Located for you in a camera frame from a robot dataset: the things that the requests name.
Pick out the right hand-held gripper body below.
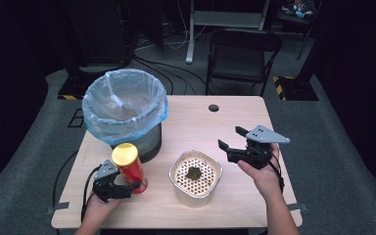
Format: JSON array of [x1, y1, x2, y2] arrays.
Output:
[[226, 124, 291, 170]]

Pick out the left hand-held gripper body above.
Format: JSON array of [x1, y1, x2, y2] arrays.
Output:
[[92, 159, 133, 204]]

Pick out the red chip can gold lid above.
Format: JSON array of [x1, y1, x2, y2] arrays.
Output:
[[111, 142, 149, 195]]

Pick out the wet brown tea leaves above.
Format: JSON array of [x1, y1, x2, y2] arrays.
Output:
[[184, 165, 204, 181]]

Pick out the grey metal mesh trash bin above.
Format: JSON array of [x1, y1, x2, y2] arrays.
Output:
[[111, 122, 163, 165]]

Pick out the beige tub with perforated strainer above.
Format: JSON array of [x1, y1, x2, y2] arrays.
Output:
[[168, 149, 224, 209]]

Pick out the trash bin with blue liner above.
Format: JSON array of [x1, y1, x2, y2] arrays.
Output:
[[81, 68, 169, 147]]

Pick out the person's left hand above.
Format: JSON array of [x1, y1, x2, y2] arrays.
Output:
[[83, 194, 125, 226]]

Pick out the person's right hand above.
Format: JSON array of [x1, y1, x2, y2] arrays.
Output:
[[237, 143, 285, 201]]

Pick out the grey tape strip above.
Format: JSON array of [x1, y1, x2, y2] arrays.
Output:
[[287, 203, 308, 212], [45, 201, 71, 216]]

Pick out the black folding chair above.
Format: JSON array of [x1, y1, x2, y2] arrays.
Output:
[[205, 28, 283, 98]]

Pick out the black stand base striped edge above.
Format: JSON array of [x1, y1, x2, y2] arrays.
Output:
[[272, 74, 320, 102]]

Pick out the dark curtain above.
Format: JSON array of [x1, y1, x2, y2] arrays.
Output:
[[0, 0, 65, 199], [312, 0, 376, 216]]

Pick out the cluttered dark shelf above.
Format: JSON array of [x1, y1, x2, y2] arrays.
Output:
[[277, 0, 324, 25]]

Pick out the dark cabinet on black base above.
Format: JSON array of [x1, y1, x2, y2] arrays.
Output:
[[57, 0, 135, 101]]

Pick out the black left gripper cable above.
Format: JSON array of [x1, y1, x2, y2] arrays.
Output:
[[52, 150, 102, 223]]

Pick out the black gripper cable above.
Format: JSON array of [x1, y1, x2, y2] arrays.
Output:
[[267, 152, 286, 194], [52, 150, 102, 223]]

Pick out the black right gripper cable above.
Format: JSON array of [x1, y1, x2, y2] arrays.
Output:
[[267, 152, 286, 194]]

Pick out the black floor cables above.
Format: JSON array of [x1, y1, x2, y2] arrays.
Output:
[[132, 56, 208, 96]]

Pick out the white desk frame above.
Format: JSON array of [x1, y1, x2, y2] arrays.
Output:
[[185, 0, 272, 65]]

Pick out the white floor cables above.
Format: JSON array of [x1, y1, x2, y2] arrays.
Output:
[[136, 0, 208, 51]]

